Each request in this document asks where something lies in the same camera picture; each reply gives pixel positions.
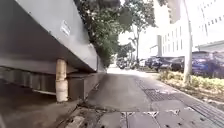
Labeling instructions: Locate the large grey concrete structure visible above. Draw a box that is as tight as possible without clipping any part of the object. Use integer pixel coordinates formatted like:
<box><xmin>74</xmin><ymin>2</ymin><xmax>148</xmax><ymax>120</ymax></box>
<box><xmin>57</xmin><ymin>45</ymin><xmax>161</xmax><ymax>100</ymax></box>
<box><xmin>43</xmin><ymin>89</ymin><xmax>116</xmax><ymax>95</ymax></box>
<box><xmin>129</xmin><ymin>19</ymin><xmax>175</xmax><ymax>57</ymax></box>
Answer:
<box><xmin>0</xmin><ymin>0</ymin><xmax>108</xmax><ymax>102</ymax></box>

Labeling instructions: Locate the leafy tree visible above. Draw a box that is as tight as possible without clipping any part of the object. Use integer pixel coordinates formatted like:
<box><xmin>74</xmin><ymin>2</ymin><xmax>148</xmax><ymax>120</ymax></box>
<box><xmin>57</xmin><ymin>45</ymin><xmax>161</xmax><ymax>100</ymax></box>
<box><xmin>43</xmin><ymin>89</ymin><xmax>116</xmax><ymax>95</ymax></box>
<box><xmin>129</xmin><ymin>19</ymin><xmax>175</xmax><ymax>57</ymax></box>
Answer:
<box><xmin>74</xmin><ymin>0</ymin><xmax>134</xmax><ymax>70</ymax></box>

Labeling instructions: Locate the pale round post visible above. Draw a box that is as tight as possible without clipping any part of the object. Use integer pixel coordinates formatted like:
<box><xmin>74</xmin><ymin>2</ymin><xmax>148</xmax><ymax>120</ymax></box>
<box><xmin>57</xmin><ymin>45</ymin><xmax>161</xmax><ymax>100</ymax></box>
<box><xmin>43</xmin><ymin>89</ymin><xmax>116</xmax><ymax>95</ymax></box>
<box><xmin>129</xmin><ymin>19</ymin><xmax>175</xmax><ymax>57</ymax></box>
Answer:
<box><xmin>55</xmin><ymin>58</ymin><xmax>69</xmax><ymax>103</ymax></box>

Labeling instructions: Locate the pale tree trunk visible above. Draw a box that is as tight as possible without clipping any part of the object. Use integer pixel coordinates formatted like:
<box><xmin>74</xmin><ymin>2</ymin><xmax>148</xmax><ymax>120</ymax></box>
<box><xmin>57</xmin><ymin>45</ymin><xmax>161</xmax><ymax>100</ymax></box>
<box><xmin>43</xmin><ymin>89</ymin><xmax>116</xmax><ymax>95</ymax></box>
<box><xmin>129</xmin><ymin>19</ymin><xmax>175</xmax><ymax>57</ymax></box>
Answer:
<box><xmin>180</xmin><ymin>0</ymin><xmax>195</xmax><ymax>85</ymax></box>

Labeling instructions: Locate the long metal drain grate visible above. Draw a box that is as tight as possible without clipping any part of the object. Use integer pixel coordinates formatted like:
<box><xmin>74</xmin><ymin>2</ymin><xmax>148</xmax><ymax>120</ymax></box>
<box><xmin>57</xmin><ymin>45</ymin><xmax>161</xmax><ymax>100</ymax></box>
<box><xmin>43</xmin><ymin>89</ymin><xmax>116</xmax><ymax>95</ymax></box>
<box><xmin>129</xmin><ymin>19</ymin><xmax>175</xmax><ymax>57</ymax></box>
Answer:
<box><xmin>134</xmin><ymin>77</ymin><xmax>224</xmax><ymax>127</ymax></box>

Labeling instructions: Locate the white building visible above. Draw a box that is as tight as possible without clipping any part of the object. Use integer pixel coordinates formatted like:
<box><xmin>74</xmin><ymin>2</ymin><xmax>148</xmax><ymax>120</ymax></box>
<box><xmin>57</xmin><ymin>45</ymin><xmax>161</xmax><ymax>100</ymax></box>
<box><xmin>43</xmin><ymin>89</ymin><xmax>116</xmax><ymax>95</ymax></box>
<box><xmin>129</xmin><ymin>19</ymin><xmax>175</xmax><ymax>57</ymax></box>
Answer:
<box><xmin>146</xmin><ymin>0</ymin><xmax>224</xmax><ymax>60</ymax></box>

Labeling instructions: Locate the grey paved sidewalk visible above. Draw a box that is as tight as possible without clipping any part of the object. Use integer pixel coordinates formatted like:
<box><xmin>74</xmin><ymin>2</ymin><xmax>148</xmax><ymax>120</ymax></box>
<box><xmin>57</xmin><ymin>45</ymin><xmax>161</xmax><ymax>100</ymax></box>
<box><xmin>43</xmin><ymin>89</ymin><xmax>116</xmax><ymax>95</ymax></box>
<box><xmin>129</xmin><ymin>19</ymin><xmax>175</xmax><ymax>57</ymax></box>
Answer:
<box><xmin>0</xmin><ymin>65</ymin><xmax>224</xmax><ymax>128</ymax></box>

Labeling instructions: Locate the planting strip with low plants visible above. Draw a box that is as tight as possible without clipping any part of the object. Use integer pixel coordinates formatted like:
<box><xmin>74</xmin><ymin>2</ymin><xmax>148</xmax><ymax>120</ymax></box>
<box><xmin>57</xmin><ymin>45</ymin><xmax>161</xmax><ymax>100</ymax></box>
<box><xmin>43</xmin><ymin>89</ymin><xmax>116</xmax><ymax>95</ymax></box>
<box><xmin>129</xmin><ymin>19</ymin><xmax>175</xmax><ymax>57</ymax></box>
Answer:
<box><xmin>157</xmin><ymin>69</ymin><xmax>224</xmax><ymax>103</ymax></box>

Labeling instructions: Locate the row of parked cars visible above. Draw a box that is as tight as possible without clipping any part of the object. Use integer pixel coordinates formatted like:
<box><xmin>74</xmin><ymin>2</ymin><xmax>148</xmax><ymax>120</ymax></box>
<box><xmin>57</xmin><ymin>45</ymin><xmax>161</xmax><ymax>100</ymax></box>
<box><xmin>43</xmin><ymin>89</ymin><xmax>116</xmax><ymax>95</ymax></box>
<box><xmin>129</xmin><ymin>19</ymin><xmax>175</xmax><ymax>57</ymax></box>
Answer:
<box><xmin>115</xmin><ymin>50</ymin><xmax>224</xmax><ymax>80</ymax></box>

